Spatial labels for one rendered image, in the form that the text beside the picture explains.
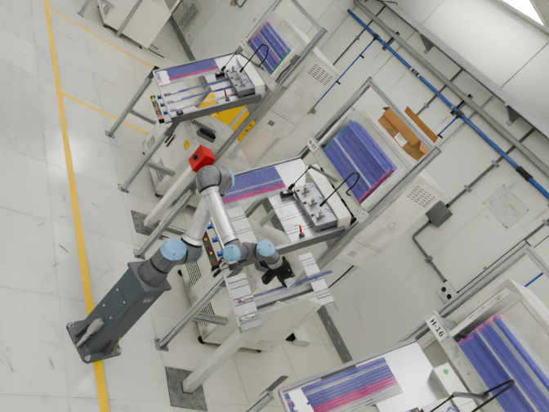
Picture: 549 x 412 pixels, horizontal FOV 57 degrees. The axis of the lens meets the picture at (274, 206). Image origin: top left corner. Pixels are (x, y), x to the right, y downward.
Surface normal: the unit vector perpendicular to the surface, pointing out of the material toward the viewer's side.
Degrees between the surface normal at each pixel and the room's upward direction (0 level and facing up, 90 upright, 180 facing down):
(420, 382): 44
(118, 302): 90
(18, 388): 0
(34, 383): 0
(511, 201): 90
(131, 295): 90
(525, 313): 90
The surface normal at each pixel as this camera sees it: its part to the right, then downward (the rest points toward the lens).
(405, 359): -0.01, -0.70
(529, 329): -0.68, -0.29
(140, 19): 0.36, 0.67
